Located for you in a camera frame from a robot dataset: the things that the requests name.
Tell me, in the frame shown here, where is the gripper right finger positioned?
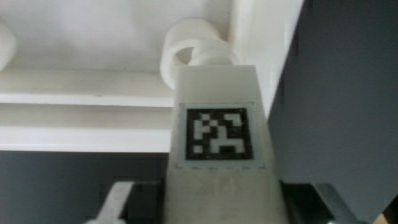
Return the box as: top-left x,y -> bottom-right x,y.
281,182 -> 370,224

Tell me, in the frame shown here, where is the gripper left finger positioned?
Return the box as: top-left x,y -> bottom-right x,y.
84,181 -> 164,224

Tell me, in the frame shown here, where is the white square table top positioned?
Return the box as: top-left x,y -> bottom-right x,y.
0,0 -> 304,107

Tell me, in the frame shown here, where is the white U-shaped obstacle fence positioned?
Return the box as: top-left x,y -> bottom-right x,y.
0,104 -> 171,153

